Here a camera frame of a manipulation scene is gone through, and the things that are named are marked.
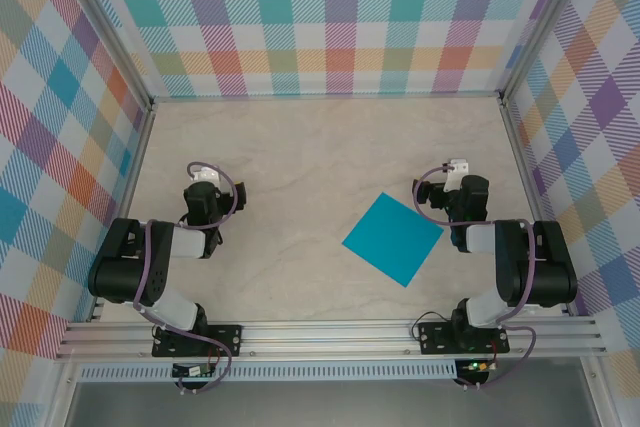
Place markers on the left small circuit board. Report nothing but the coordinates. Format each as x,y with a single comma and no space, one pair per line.
190,371

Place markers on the aluminium frame post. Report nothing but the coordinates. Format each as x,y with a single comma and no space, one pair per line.
108,22
542,22

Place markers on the grey metal plate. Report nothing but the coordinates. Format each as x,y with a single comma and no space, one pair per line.
325,407

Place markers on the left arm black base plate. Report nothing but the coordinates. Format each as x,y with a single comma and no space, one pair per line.
227,339

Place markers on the small circuit board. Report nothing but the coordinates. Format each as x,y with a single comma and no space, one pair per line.
477,366
190,371

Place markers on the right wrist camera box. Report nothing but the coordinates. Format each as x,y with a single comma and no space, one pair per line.
459,167

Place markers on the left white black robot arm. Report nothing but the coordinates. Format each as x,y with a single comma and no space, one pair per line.
115,272

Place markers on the blue square paper sheet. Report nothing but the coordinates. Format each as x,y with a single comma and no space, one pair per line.
392,242

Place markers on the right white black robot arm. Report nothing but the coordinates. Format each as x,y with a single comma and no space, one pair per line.
550,272

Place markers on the long aluminium mounting rail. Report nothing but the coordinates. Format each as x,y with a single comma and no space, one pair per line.
325,339

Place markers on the right small circuit board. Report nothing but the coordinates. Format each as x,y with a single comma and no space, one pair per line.
477,366

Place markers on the aluminium table edge rail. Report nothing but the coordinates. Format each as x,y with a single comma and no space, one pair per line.
534,197
325,95
128,197

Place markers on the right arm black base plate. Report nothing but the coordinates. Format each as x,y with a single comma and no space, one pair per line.
432,339

